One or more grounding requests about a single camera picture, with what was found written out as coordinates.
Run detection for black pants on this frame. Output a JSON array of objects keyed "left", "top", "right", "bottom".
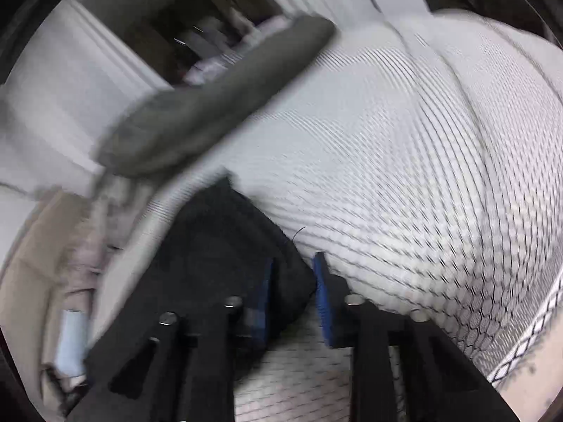
[{"left": 83, "top": 177, "right": 318, "bottom": 361}]

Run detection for light blue cloth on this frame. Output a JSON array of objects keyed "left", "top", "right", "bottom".
[{"left": 55, "top": 309, "right": 91, "bottom": 378}]

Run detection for beige garment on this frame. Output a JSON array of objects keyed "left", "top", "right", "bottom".
[{"left": 57, "top": 176, "right": 133, "bottom": 300}]

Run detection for dark grey garment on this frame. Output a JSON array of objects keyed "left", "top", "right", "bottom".
[{"left": 90, "top": 14, "right": 337, "bottom": 177}]

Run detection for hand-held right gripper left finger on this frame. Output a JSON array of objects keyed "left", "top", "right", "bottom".
[{"left": 66, "top": 257, "right": 276, "bottom": 422}]

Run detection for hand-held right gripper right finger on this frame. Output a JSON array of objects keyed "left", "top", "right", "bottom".
[{"left": 312, "top": 251, "right": 522, "bottom": 422}]

